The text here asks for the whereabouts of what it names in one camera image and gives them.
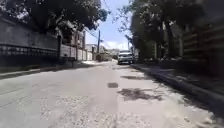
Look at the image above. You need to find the utility pole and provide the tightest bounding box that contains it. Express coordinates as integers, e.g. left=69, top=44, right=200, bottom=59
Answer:
left=96, top=29, right=101, bottom=56

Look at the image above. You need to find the house behind wall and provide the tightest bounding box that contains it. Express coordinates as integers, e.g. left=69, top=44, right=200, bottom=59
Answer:
left=58, top=20, right=87, bottom=51

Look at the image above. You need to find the grey concrete road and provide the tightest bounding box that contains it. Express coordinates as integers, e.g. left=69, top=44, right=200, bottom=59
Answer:
left=0, top=59, right=224, bottom=128

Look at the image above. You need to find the raised concrete sidewalk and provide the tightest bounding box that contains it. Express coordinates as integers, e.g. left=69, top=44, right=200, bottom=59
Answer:
left=131, top=63, right=224, bottom=111

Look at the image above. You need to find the large dark tree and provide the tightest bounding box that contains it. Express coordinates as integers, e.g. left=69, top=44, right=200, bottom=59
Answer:
left=0, top=0, right=110, bottom=34

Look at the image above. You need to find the row of shady trees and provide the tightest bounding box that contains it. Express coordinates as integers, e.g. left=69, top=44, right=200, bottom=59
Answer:
left=118, top=0, right=224, bottom=63

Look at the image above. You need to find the white boundary wall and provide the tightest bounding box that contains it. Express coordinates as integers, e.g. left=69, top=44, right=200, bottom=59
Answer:
left=60, top=43, right=94, bottom=62

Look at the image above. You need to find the dark slatted fence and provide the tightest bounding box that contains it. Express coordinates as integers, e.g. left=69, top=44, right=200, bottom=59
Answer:
left=179, top=14, right=224, bottom=78

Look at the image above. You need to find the grey concrete boundary wall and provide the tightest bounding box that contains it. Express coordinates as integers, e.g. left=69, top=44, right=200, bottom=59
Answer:
left=0, top=15, right=62, bottom=69

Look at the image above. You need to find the white car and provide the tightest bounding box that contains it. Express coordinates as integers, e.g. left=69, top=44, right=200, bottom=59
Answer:
left=117, top=49, right=135, bottom=65

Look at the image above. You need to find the concrete kerb strip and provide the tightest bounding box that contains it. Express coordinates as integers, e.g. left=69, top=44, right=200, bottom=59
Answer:
left=0, top=60, right=101, bottom=80

